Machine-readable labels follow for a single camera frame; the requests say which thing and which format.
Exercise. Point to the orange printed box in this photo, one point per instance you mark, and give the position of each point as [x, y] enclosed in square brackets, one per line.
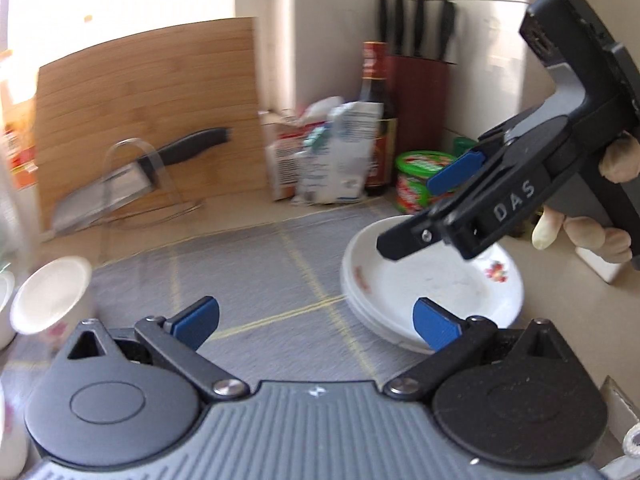
[20, 160]

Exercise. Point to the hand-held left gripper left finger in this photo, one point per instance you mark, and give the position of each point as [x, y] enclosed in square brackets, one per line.
[197, 320]

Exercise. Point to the wooden cutting board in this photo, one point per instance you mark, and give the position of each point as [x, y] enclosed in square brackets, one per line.
[150, 110]

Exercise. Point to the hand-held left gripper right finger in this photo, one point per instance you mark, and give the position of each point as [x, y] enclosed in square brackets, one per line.
[435, 325]

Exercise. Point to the red brown knife block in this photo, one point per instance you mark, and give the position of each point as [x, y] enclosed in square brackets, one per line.
[420, 105]

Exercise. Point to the person's right hand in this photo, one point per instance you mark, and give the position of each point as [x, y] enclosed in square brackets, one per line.
[620, 160]

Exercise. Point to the green lid food tub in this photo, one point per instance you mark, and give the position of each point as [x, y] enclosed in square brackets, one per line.
[415, 185]

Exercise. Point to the dark soy sauce bottle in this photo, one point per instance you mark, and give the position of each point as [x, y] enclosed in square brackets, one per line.
[377, 100]

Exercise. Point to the grey plaid table mat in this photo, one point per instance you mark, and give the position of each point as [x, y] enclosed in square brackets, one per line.
[250, 285]

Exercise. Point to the white printed food bag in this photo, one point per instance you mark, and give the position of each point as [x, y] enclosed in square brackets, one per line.
[345, 160]

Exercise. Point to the white fruit print plate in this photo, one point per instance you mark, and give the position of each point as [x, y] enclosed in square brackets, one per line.
[356, 308]
[450, 285]
[385, 339]

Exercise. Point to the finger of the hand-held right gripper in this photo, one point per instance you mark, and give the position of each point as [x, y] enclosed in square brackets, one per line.
[405, 240]
[455, 172]

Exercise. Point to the red label white food bag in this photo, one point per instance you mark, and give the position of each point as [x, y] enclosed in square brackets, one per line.
[287, 155]

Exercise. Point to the white rectangular block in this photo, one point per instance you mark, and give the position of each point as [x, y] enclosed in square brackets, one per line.
[600, 270]

